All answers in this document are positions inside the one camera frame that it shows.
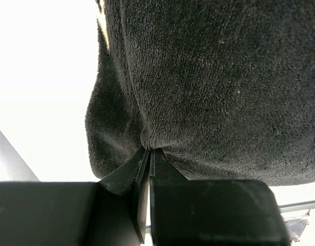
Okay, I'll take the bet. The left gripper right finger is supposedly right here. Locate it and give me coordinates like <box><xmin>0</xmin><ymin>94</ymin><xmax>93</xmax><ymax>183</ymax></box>
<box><xmin>150</xmin><ymin>149</ymin><xmax>290</xmax><ymax>245</ymax></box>

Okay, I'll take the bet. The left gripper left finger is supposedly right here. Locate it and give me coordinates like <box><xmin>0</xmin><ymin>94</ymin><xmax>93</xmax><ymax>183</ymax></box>
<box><xmin>0</xmin><ymin>148</ymin><xmax>150</xmax><ymax>245</ymax></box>

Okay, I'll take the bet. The black floral pillowcase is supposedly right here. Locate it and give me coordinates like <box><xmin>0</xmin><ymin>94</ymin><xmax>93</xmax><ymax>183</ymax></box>
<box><xmin>85</xmin><ymin>1</ymin><xmax>315</xmax><ymax>186</ymax></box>

